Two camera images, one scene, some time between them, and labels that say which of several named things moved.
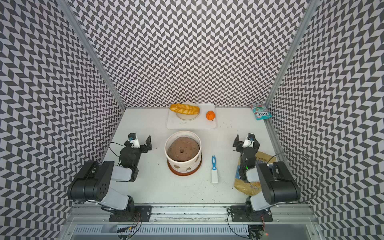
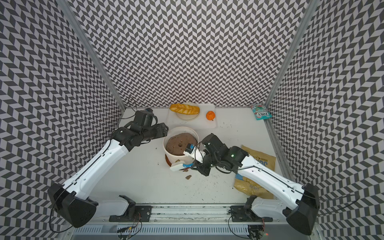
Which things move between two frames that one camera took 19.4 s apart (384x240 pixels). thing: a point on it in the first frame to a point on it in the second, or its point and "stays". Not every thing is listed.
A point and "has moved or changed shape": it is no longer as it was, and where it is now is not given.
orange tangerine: (210, 115) stays
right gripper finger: (236, 142) to (204, 168)
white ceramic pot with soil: (183, 151) has moved or changed shape
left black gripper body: (138, 153) to (149, 133)
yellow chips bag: (251, 188) stays
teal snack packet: (260, 111) stays
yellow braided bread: (182, 108) stays
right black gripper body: (242, 165) to (212, 159)
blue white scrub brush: (214, 177) to (177, 167)
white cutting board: (173, 122) stays
